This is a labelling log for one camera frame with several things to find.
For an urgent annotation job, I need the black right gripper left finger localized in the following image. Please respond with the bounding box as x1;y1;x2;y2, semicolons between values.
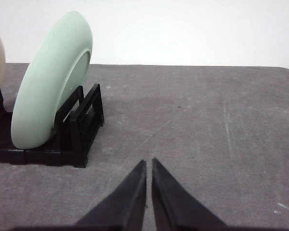
76;160;147;231

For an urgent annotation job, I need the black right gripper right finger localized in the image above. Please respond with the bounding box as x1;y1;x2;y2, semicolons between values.
152;158;228;231

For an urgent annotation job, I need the green plate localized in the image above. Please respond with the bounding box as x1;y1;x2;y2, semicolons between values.
11;11;93;149

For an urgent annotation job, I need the black dish rack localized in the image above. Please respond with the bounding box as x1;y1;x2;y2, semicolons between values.
0;84;105;168

